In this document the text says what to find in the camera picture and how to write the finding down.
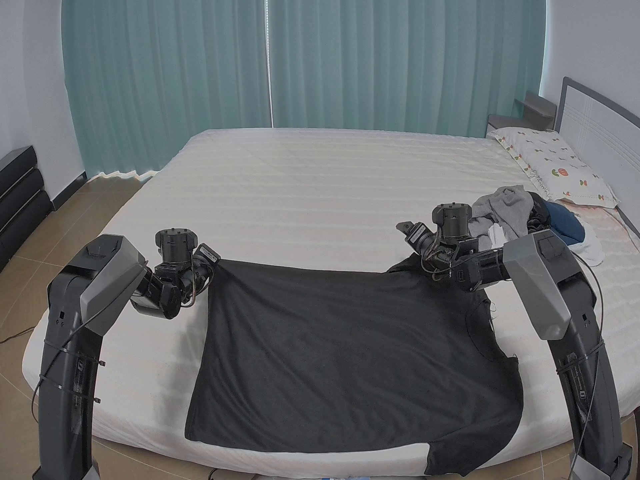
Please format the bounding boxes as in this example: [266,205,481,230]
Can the black garment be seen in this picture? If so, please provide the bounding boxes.
[525,193,552,235]

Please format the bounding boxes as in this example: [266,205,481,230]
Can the black cable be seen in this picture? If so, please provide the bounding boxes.
[570,250,609,474]
[32,313,103,421]

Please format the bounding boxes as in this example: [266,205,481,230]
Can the white printed pillow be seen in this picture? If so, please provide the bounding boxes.
[492,127,619,210]

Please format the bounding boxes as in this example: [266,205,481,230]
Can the grey bedside table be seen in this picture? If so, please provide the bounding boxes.
[487,91,557,132]

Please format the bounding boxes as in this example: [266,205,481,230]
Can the bed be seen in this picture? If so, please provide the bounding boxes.
[20,75,640,476]

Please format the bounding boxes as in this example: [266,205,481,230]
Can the dark blue garment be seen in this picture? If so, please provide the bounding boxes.
[542,201,586,247]

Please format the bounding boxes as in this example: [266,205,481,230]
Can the white garment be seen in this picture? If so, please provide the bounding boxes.
[570,223,607,268]

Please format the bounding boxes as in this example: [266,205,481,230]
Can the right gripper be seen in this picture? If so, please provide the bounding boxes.
[395,220,442,262]

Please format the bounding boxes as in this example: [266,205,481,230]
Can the black chest of drawers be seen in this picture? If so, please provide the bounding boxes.
[0,145,54,272]

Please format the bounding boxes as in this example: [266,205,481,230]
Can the blue-green curtain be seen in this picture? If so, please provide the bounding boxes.
[62,0,273,179]
[267,0,546,139]

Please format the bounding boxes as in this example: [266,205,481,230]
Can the black T-shirt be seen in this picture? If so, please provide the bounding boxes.
[185,258,525,477]

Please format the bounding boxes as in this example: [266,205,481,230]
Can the grey garment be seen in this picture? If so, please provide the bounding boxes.
[469,185,534,249]

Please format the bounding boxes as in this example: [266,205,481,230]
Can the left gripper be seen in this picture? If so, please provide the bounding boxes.
[186,242,222,290]

